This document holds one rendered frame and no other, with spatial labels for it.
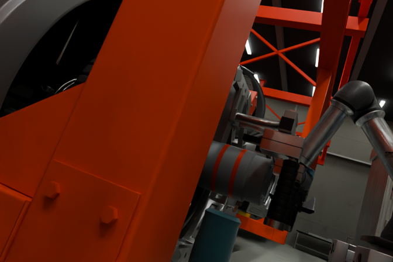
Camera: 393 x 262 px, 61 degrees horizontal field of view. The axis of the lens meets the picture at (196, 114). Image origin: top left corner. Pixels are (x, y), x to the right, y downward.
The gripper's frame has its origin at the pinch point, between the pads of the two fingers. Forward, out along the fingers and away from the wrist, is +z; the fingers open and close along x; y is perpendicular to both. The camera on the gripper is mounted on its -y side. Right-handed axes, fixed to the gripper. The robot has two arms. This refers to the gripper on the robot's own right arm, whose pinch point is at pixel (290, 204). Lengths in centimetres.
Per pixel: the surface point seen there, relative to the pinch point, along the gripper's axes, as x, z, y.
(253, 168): -10.1, 28.6, 4.2
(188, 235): -24.4, 12.2, -20.7
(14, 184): -32, 77, -14
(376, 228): 71, -268, 19
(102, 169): -19, 79, -7
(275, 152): -4.5, 41.8, 7.8
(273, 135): -6.1, 41.9, 11.2
